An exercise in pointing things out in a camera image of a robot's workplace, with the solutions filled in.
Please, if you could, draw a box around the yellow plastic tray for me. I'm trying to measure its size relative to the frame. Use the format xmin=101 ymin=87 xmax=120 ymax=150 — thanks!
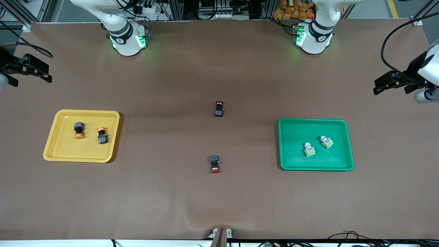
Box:
xmin=43 ymin=109 xmax=120 ymax=163

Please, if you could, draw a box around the metal mat clamp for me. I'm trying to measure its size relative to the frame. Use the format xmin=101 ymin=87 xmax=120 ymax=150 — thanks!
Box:
xmin=207 ymin=227 xmax=234 ymax=247

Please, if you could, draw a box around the aluminium frame profile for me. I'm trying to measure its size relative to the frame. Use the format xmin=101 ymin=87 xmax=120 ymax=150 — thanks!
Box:
xmin=0 ymin=0 xmax=52 ymax=32
xmin=411 ymin=0 xmax=439 ymax=26

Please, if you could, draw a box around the black cable tangle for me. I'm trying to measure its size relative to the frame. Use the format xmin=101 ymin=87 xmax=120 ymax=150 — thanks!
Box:
xmin=326 ymin=231 xmax=439 ymax=247

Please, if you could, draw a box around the green plastic tray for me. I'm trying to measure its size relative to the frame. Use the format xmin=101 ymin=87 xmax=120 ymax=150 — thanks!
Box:
xmin=277 ymin=118 xmax=354 ymax=172

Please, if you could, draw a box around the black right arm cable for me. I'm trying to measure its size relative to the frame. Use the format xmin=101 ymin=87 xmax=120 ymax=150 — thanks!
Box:
xmin=0 ymin=20 xmax=54 ymax=58

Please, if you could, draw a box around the brown table mat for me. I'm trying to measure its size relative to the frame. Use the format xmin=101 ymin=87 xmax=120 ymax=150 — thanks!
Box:
xmin=0 ymin=19 xmax=439 ymax=240

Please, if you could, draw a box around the white power strip with plugs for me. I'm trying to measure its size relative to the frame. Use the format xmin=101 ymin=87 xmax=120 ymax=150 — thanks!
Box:
xmin=132 ymin=0 xmax=174 ymax=21

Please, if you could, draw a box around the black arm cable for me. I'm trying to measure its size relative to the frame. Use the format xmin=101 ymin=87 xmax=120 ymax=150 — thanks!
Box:
xmin=381 ymin=12 xmax=439 ymax=84
xmin=0 ymin=20 xmax=54 ymax=58

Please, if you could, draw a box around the bag of orange items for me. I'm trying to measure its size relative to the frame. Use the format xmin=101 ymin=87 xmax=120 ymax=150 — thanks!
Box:
xmin=273 ymin=0 xmax=315 ymax=20

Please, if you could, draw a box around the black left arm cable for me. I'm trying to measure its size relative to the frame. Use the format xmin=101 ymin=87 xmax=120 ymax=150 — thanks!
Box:
xmin=381 ymin=12 xmax=439 ymax=84

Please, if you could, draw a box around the long white power strip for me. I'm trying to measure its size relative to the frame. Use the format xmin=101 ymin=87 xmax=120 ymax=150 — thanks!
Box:
xmin=198 ymin=12 xmax=249 ymax=20

